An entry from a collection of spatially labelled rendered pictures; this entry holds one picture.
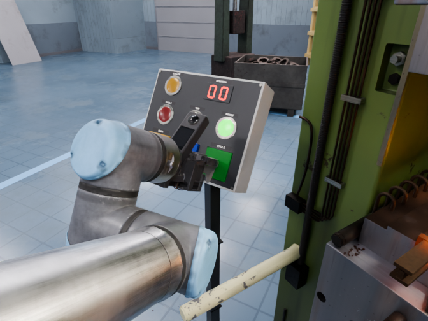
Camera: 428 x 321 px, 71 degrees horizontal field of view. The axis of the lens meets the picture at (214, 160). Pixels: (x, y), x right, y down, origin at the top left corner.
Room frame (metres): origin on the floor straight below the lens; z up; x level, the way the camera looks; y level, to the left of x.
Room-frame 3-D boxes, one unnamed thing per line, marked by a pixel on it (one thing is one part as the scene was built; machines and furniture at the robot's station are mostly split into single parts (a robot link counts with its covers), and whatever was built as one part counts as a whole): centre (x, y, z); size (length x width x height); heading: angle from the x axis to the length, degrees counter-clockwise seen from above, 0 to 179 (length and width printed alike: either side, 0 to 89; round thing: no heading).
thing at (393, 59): (0.65, -0.39, 1.25); 0.03 x 0.03 x 0.07; 33
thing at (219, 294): (0.65, -0.10, 0.62); 0.44 x 0.05 x 0.05; 123
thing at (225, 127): (0.71, -0.03, 1.09); 0.05 x 0.03 x 0.04; 33
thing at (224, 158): (0.68, -0.01, 1.00); 0.07 x 0.05 x 0.07; 58
